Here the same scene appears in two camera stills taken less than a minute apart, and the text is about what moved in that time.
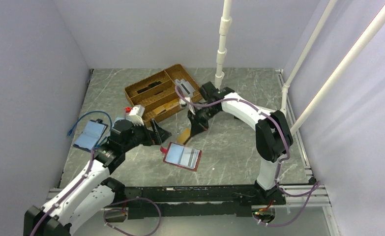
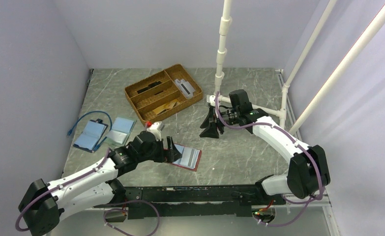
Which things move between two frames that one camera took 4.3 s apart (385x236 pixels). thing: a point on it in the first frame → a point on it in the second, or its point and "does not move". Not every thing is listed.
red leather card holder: (182, 156) does not move
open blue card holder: (91, 134) does not move
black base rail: (197, 200) does not move
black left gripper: (161, 134) → (168, 155)
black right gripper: (197, 125) → (211, 123)
